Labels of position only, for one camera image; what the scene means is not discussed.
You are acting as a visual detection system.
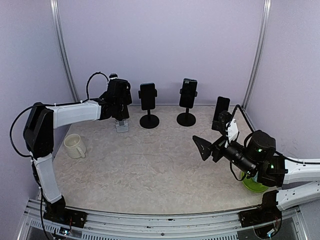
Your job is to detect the silver folding phone stand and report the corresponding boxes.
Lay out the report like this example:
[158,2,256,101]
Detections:
[115,119,129,133]

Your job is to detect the black folding phone stand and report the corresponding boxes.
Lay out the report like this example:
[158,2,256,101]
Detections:
[211,120,224,132]

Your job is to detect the teal-edged black phone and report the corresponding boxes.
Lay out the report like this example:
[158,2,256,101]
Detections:
[138,82,157,111]

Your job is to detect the black round-base phone stand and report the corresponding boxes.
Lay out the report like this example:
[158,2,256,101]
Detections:
[176,88,199,127]

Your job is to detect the white-edged black phone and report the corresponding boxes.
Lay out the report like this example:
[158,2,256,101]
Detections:
[213,96,230,122]

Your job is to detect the blue-edged black phone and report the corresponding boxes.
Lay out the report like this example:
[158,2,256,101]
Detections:
[179,78,198,109]

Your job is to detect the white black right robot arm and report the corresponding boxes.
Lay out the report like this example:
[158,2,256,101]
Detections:
[192,130,320,222]

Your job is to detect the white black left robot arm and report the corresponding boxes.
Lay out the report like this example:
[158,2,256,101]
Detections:
[23,78,132,223]

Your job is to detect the green plate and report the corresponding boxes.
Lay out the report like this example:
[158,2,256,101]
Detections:
[243,177,269,193]

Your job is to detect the white mug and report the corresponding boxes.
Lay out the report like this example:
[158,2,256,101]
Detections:
[63,133,87,159]

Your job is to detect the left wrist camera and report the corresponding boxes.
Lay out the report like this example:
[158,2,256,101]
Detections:
[109,73,119,80]

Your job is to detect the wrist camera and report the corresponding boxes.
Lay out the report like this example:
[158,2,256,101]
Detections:
[218,110,239,142]
[109,73,119,80]

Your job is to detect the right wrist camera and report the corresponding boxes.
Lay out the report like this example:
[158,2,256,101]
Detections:
[218,110,239,142]

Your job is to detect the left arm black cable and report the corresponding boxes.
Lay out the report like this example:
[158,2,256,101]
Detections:
[9,71,111,158]

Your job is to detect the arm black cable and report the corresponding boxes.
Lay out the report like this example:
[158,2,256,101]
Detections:
[9,71,111,158]
[229,104,320,182]

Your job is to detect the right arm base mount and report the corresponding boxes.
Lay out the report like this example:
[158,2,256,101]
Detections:
[238,207,282,228]

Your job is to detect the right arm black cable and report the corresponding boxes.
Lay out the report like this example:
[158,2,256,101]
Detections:
[229,104,320,182]

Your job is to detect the left aluminium frame post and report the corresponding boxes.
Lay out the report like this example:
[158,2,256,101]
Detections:
[50,0,80,102]

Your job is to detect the aluminium frame post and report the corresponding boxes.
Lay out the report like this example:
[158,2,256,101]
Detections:
[50,0,80,102]
[242,0,272,111]

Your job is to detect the aluminium front rail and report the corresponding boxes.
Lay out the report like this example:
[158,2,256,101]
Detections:
[15,199,309,240]

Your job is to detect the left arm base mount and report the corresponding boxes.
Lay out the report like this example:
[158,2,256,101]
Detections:
[43,208,87,229]

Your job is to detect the right aluminium frame post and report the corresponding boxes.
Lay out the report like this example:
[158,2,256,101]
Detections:
[242,0,272,111]

